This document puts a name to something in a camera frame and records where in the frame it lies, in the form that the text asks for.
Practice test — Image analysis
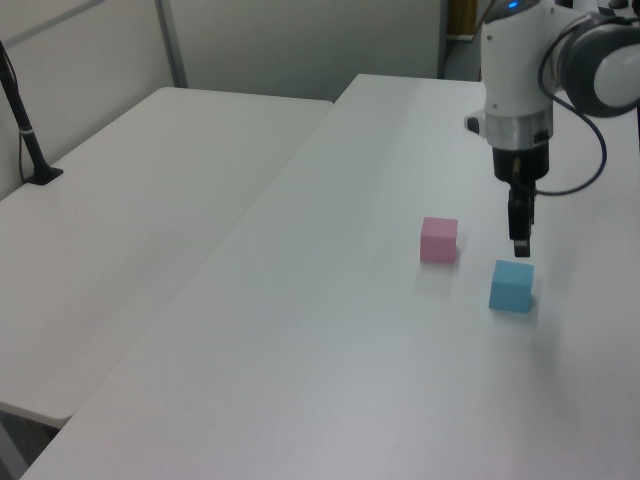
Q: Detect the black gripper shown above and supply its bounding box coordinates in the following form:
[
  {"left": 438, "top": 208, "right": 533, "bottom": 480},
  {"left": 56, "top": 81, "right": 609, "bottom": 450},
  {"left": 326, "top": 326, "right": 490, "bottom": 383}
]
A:
[{"left": 492, "top": 146, "right": 551, "bottom": 259}]

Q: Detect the blue foam cube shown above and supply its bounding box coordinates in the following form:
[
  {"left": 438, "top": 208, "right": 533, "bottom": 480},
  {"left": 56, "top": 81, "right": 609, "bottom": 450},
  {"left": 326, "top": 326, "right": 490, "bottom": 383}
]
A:
[{"left": 488, "top": 259, "right": 535, "bottom": 313}]

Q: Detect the pink foam cube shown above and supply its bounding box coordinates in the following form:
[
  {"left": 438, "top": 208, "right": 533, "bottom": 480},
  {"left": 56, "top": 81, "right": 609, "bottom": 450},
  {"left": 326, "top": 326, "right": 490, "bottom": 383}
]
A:
[{"left": 419, "top": 216, "right": 460, "bottom": 263}]

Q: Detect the white side table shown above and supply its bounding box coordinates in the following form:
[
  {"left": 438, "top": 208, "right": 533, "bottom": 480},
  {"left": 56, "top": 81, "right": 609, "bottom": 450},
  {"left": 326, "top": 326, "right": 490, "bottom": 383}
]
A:
[{"left": 0, "top": 86, "right": 335, "bottom": 429}]

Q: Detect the dark gripper cable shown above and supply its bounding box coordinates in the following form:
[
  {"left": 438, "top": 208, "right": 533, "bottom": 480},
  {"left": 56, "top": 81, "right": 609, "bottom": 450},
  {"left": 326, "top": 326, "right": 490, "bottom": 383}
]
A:
[{"left": 534, "top": 10, "right": 610, "bottom": 197}]

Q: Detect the black vertical post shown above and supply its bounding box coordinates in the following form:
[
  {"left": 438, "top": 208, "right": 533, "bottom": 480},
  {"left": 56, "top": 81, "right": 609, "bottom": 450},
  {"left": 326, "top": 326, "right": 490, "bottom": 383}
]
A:
[{"left": 437, "top": 0, "right": 452, "bottom": 80}]

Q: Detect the grey partition frame post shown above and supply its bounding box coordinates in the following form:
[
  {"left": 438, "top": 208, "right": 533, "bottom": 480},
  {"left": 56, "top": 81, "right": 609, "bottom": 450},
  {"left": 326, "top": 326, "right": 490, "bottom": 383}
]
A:
[{"left": 154, "top": 0, "right": 189, "bottom": 89}]

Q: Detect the black pole camera stand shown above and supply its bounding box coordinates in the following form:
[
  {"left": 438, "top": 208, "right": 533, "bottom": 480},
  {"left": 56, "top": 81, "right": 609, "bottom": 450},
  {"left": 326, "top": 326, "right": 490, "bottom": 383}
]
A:
[{"left": 0, "top": 38, "right": 65, "bottom": 188}]

